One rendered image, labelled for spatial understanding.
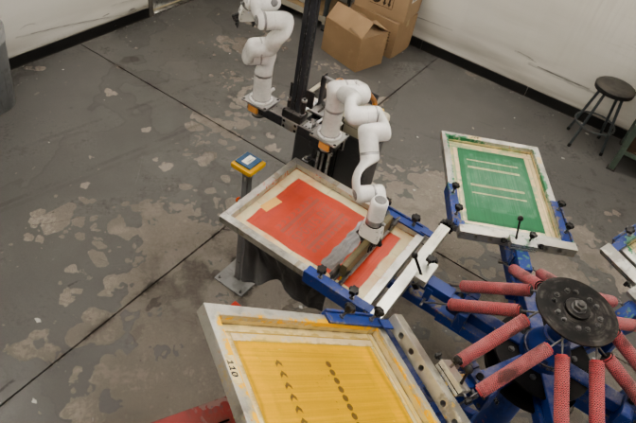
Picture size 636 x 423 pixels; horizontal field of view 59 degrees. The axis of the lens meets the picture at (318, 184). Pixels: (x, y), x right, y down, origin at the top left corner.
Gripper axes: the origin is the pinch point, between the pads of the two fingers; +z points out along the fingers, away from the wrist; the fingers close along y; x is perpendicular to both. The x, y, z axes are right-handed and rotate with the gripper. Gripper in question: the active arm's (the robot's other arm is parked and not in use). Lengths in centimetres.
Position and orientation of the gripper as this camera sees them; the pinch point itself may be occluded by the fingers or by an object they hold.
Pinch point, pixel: (366, 245)
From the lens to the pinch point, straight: 253.2
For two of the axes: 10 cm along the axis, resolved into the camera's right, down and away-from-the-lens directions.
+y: -8.1, -4.7, 3.5
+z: -1.4, 7.4, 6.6
